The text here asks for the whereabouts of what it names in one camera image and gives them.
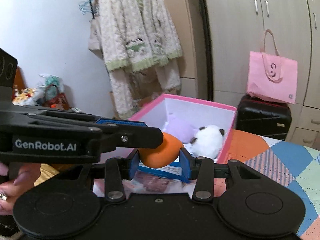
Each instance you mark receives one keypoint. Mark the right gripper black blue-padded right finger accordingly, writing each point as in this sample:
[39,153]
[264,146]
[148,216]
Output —
[204,170]

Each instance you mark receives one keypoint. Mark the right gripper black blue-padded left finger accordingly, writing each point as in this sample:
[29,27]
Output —
[118,168]

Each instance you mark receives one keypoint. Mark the blue white wipes pack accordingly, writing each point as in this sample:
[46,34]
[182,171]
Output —
[171,171]

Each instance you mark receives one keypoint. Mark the white panda plush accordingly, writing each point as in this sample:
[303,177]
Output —
[207,142]

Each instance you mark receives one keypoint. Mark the orange soft ball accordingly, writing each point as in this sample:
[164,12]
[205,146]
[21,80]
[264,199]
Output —
[164,154]

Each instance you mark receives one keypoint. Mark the purple plush toy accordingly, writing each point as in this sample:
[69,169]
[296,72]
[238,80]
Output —
[180,129]

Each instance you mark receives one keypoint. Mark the hand with ring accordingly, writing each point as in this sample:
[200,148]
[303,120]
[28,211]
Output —
[13,189]

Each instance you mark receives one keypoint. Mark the pink storage box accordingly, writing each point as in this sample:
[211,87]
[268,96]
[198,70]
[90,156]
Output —
[195,112]

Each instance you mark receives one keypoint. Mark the beige canvas tote bag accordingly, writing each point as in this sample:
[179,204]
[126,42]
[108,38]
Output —
[94,42]

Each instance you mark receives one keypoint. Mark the black suitcase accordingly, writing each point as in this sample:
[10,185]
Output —
[269,119]

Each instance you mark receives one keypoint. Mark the cream green knit cardigan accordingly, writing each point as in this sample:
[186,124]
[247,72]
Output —
[137,34]

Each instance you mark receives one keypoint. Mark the colourful patchwork blanket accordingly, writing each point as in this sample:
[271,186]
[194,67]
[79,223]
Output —
[293,166]

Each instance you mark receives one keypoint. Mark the pink tote bag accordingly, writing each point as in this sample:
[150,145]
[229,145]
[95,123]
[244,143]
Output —
[272,78]

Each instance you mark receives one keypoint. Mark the beige wardrobe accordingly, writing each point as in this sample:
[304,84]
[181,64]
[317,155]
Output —
[238,27]

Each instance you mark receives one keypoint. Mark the blue wire hangers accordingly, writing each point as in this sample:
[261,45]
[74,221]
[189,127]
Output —
[87,7]

